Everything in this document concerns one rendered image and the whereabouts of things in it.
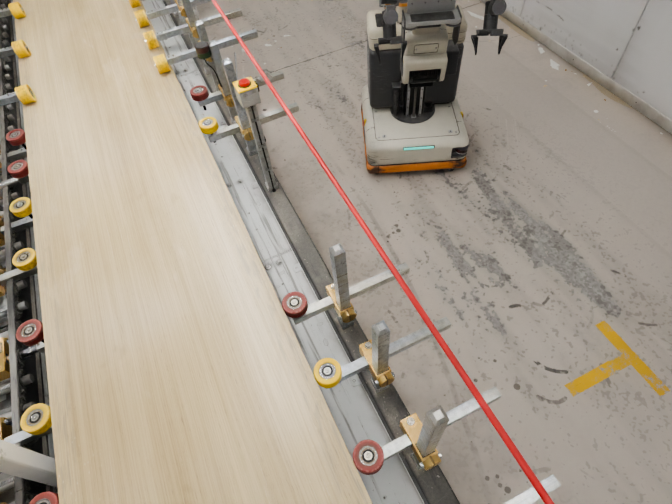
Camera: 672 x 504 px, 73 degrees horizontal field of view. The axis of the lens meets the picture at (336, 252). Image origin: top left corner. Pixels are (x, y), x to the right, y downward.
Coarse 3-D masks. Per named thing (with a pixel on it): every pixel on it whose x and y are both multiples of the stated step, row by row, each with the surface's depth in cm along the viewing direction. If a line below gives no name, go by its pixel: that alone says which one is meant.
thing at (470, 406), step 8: (488, 392) 128; (496, 392) 128; (472, 400) 127; (488, 400) 127; (456, 408) 126; (464, 408) 126; (472, 408) 126; (480, 408) 128; (448, 416) 125; (456, 416) 125; (464, 416) 126; (448, 424) 125; (400, 440) 123; (408, 440) 123; (384, 448) 122; (392, 448) 122; (400, 448) 122; (384, 456) 121; (392, 456) 123
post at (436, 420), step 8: (440, 408) 96; (432, 416) 95; (440, 416) 95; (424, 424) 103; (432, 424) 96; (440, 424) 95; (424, 432) 106; (432, 432) 99; (440, 432) 102; (424, 440) 109; (432, 440) 105; (424, 448) 113; (432, 448) 115
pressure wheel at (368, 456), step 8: (368, 440) 117; (360, 448) 116; (368, 448) 117; (376, 448) 116; (360, 456) 116; (368, 456) 115; (376, 456) 115; (360, 464) 114; (368, 464) 114; (376, 464) 114; (368, 472) 113; (376, 472) 115
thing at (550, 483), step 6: (546, 480) 117; (552, 480) 117; (546, 486) 116; (552, 486) 116; (558, 486) 116; (522, 492) 116; (528, 492) 115; (534, 492) 115; (516, 498) 115; (522, 498) 115; (528, 498) 115; (534, 498) 115
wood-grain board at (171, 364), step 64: (64, 0) 275; (64, 64) 234; (128, 64) 229; (64, 128) 203; (128, 128) 200; (192, 128) 197; (64, 192) 179; (128, 192) 177; (192, 192) 174; (64, 256) 161; (128, 256) 159; (192, 256) 157; (256, 256) 155; (64, 320) 145; (128, 320) 144; (192, 320) 142; (256, 320) 141; (64, 384) 133; (128, 384) 132; (192, 384) 130; (256, 384) 129; (64, 448) 122; (128, 448) 121; (192, 448) 120; (256, 448) 119; (320, 448) 118
